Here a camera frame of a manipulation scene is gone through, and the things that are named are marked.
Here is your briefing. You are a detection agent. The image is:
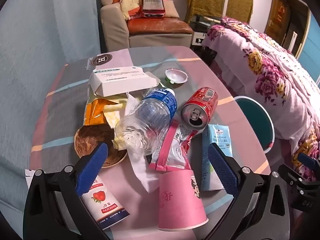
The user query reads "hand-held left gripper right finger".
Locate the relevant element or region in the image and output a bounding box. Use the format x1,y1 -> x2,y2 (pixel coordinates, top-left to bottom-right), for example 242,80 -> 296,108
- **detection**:
207,142 -> 290,240

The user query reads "red bottle-shaped pillow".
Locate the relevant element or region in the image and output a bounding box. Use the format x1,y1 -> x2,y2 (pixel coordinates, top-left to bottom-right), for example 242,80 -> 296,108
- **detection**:
141,0 -> 166,18

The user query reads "beige cushion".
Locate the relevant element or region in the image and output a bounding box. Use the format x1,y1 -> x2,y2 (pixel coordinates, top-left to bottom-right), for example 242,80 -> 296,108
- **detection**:
162,0 -> 180,18

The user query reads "white plastic jelly cup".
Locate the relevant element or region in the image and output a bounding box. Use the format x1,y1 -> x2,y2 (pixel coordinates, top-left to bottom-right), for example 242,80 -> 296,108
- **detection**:
165,69 -> 188,84

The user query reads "pale yellow wrapper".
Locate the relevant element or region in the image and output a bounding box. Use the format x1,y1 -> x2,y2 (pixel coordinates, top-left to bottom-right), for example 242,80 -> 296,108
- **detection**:
104,102 -> 130,150

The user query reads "pink foil snack wrapper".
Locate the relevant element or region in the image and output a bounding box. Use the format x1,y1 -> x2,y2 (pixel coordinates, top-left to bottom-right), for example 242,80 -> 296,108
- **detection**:
149,119 -> 200,172

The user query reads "white strawberry milk carton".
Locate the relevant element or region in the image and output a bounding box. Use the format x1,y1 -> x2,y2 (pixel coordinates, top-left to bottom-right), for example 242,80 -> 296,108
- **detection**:
80,175 -> 130,230

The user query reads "beige armchair orange seat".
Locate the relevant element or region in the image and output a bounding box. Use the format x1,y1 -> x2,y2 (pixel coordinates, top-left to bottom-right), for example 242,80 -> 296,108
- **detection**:
100,0 -> 194,52

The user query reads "white tissue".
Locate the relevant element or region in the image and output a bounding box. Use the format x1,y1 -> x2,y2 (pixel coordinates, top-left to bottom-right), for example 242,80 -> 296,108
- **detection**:
125,92 -> 165,193

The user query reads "bed with floral cover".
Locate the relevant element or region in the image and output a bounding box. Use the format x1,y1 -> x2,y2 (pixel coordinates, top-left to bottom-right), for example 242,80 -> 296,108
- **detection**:
201,16 -> 320,183

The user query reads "light blue milk carton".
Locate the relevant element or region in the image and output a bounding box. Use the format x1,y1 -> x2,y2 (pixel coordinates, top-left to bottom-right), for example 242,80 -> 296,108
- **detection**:
200,124 -> 234,192

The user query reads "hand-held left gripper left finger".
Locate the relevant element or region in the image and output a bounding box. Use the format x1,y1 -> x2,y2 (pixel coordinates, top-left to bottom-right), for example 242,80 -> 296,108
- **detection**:
24,142 -> 110,240

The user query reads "blue sliding door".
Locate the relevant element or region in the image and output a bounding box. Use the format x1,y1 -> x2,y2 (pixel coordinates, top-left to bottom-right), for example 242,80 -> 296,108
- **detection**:
295,12 -> 320,85

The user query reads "red soda can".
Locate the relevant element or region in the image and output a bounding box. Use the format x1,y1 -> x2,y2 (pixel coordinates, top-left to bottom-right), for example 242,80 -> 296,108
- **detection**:
181,87 -> 218,130

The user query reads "clear plastic bottle blue label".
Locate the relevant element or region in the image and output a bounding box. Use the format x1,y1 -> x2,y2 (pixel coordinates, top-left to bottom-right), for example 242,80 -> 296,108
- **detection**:
115,88 -> 178,155

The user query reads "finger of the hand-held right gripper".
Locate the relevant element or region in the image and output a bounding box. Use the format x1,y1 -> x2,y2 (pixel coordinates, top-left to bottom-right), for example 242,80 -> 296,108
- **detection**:
278,164 -> 304,184
297,152 -> 320,173

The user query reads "teal trash bin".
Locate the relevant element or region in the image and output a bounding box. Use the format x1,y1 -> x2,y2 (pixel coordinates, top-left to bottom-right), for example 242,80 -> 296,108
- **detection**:
234,96 -> 275,153

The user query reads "white cardboard box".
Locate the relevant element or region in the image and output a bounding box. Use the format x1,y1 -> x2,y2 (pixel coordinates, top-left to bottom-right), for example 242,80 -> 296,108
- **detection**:
89,66 -> 162,97

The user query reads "brown woven bowl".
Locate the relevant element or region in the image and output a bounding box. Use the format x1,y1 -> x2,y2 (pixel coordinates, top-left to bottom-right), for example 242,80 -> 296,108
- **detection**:
74,124 -> 128,168

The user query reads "orange snack bag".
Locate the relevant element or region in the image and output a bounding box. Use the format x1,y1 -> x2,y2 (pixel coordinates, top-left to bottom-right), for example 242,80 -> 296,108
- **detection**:
84,97 -> 120,127

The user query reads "yellow cloth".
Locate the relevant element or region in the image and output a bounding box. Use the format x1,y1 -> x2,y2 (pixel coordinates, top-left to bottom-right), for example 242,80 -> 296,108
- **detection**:
120,0 -> 143,20

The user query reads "pink paper cup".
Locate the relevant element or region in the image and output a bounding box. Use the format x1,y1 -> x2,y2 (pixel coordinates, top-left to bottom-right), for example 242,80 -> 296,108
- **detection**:
157,169 -> 209,232

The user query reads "dark low table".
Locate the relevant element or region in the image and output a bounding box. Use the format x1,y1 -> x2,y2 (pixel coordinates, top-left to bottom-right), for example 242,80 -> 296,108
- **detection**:
189,15 -> 222,47

